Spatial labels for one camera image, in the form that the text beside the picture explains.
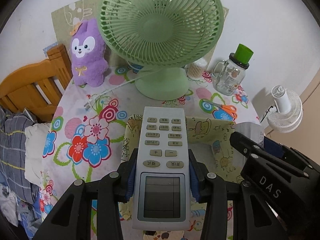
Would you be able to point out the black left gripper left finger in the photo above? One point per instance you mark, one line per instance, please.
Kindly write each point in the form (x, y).
(70, 217)

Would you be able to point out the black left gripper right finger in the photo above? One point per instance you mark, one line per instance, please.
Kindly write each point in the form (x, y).
(215, 192)

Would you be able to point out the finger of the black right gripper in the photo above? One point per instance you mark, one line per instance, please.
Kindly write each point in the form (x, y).
(289, 155)
(243, 148)

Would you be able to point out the white air conditioner remote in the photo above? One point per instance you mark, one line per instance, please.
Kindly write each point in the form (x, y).
(161, 199)

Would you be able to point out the patterned fabric storage box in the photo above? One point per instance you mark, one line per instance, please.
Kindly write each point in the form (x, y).
(212, 132)

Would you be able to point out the white clip fan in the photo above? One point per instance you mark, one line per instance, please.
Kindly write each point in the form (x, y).
(289, 110)

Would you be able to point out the glass mason jar green lid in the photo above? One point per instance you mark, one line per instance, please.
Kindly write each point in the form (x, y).
(228, 74)

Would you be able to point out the floral tablecloth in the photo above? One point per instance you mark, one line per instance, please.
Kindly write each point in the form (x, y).
(86, 136)

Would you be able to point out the cotton swab container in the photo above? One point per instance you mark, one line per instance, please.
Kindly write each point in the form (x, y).
(196, 69)

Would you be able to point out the grey plaid bedding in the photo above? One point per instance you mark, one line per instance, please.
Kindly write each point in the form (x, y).
(13, 155)

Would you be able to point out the orange wooden chair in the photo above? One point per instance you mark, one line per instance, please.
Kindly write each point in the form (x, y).
(32, 87)

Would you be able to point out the green desk fan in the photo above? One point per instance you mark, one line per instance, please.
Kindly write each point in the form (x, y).
(162, 37)

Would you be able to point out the purple plush toy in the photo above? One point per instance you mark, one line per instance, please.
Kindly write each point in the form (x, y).
(87, 54)

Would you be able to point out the orange handled scissors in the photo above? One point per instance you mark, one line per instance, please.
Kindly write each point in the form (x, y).
(229, 109)

